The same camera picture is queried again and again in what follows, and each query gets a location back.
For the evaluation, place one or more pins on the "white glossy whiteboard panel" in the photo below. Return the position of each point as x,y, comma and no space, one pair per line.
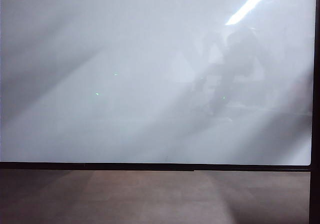
125,58

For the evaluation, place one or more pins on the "black whiteboard stand frame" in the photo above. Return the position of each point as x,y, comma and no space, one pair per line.
315,196

